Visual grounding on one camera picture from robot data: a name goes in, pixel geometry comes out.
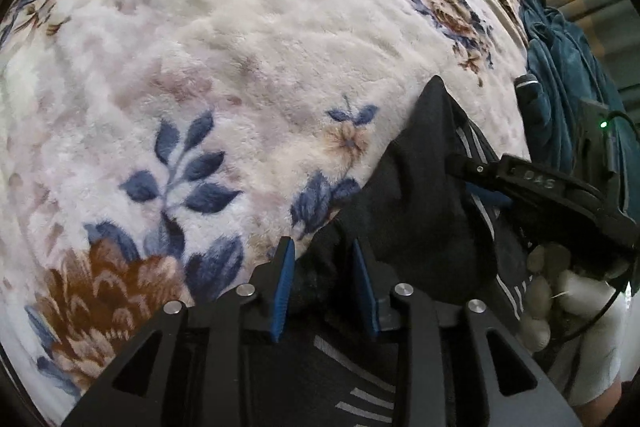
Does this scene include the dark teal cloth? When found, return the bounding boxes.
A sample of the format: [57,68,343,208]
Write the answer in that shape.
[515,0,640,223]

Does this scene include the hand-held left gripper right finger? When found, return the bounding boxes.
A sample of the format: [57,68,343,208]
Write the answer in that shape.
[351,238,585,427]

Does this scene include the floral fleece blanket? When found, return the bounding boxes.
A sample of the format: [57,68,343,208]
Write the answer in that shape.
[0,0,533,427]

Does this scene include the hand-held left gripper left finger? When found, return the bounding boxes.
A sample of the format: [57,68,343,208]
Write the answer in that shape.
[62,236,297,427]

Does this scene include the black cable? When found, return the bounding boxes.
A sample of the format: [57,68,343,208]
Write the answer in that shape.
[547,109,640,345]

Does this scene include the person's right forearm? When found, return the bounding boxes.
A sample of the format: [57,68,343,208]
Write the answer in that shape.
[575,382,626,427]

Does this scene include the black garment with white stripes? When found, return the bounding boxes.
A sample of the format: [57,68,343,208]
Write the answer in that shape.
[240,75,540,427]

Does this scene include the person's right hand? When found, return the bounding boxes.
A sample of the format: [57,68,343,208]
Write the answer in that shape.
[519,243,627,408]

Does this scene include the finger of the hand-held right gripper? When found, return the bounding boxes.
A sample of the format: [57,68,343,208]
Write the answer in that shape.
[446,153,507,185]
[466,183,517,211]

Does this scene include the striped beige curtain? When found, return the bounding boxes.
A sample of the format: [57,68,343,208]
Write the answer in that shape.
[544,0,640,90]

